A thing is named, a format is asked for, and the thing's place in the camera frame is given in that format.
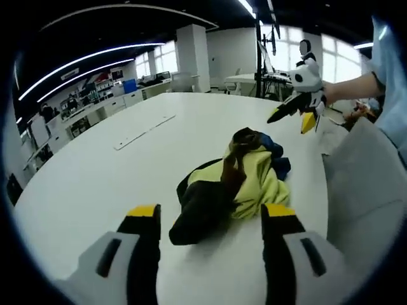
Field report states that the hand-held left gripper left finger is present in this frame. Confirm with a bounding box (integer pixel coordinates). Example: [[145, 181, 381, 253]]
[[55, 204, 162, 305]]

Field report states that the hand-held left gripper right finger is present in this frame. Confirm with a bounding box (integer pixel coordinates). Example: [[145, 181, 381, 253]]
[[260, 203, 350, 305]]

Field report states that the pile of coloured clothes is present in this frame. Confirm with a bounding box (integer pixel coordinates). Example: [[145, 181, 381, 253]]
[[168, 126, 292, 247]]

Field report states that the light grey template sheet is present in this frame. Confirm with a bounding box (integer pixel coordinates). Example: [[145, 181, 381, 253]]
[[321, 118, 407, 288]]

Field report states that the black stand pole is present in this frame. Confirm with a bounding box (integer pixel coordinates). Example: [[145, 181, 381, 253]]
[[255, 18, 265, 98]]

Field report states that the white background table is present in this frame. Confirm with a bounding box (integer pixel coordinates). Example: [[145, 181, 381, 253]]
[[224, 72, 289, 95]]

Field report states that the person's light blue shirt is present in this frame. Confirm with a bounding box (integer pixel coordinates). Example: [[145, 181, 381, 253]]
[[370, 15, 407, 159]]

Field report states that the white pillar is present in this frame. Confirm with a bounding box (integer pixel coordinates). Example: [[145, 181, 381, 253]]
[[175, 24, 211, 93]]

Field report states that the white storage shelving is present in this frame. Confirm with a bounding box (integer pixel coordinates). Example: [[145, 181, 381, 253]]
[[22, 76, 144, 172]]

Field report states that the white table cable cover plate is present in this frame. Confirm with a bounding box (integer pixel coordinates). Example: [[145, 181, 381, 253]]
[[113, 114, 177, 152]]

